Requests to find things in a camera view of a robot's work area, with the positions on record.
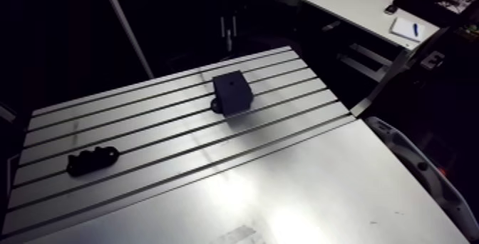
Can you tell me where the dark blue-grey block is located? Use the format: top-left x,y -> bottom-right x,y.
210,70 -> 255,118

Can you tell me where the grey slanted post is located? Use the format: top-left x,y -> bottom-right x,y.
97,0 -> 155,80

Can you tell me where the white notepad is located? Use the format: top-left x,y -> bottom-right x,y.
388,16 -> 426,43

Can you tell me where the black oval holder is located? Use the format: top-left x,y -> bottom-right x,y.
66,146 -> 121,177

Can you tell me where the white desk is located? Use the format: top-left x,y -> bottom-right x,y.
264,0 -> 441,118

